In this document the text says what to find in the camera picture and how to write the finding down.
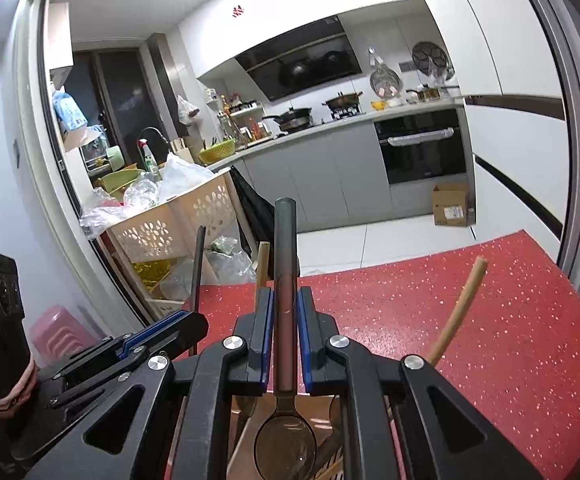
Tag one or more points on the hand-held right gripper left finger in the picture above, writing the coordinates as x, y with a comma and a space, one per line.
269, 350

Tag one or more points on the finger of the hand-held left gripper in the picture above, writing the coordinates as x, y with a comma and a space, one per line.
190, 335
155, 329

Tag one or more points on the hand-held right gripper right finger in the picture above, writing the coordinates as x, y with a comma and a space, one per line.
304, 350

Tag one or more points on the beige plastic utensil holder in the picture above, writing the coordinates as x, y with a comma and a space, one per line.
320, 410

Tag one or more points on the yellow oil bottle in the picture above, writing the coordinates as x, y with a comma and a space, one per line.
150, 270

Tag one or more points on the pink plastic stool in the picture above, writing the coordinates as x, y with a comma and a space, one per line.
60, 330

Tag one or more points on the clear plastic bag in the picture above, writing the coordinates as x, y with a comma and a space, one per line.
225, 265

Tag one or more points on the beige plastic trolley cart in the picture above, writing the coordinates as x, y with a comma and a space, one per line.
145, 232

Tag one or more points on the black garment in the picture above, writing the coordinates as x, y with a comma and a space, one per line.
257, 215

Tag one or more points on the clear crumpled plastic bags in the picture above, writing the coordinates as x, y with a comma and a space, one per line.
140, 192

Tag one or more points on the green basin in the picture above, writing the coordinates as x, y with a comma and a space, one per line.
120, 180

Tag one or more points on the grey base cabinets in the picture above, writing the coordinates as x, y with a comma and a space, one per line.
320, 175

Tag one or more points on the wooden knife block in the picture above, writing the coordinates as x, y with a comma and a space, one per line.
179, 147

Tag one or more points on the green plastic colander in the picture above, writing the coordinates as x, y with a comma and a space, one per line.
217, 152

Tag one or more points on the black kitchen faucet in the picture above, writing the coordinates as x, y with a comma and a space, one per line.
152, 130

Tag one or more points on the blue package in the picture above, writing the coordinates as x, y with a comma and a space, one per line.
70, 112

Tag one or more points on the cardboard box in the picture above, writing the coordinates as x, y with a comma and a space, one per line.
452, 207

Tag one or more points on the hanging white plastic bag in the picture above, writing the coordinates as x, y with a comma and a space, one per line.
186, 112

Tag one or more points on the black built-in oven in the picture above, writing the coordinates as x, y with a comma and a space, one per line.
419, 160

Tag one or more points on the spice rack with bottles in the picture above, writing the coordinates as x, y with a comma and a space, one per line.
240, 110

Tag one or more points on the black wok with lid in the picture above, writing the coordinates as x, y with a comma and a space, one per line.
295, 117

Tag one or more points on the dark window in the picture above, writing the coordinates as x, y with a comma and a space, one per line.
120, 95

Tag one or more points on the cooking pot with lid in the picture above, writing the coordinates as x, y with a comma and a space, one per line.
342, 101

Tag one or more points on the yellow bowl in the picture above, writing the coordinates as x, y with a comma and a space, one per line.
378, 105

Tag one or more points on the white refrigerator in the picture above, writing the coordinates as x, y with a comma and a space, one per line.
514, 175

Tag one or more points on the hanging metal strainer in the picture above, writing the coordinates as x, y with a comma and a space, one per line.
384, 82

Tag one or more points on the black range hood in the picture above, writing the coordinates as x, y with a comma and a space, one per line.
300, 67

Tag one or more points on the steel saucepan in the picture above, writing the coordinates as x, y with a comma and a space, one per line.
427, 95

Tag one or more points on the round metal steamer rack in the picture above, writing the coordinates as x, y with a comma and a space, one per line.
429, 55

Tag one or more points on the red paper decoration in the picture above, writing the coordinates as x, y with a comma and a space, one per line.
237, 10

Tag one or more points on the grey wall switch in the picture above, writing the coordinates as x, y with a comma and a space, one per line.
17, 154

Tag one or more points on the grey sliding door frame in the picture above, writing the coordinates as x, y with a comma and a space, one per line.
569, 110
40, 150

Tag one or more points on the wall socket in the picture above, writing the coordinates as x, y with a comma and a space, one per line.
406, 65

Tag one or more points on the white wall cabinets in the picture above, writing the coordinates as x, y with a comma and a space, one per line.
270, 10

